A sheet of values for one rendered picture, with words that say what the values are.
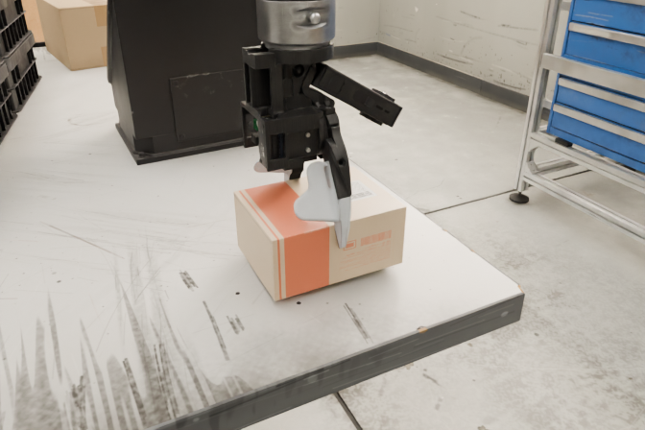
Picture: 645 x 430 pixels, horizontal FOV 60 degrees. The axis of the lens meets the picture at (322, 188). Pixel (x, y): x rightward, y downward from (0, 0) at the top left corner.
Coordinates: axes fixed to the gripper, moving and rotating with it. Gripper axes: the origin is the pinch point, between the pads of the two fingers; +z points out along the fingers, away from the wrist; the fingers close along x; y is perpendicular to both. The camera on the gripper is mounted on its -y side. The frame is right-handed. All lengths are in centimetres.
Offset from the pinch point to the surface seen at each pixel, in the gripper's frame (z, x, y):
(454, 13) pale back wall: 33, -255, -226
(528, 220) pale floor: 78, -82, -130
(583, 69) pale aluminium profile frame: 18, -77, -137
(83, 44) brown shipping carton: 0, -109, 15
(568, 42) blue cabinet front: 11, -88, -141
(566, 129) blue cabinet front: 41, -82, -141
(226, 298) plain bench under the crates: 6.4, 1.6, 12.0
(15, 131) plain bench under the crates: 6, -66, 33
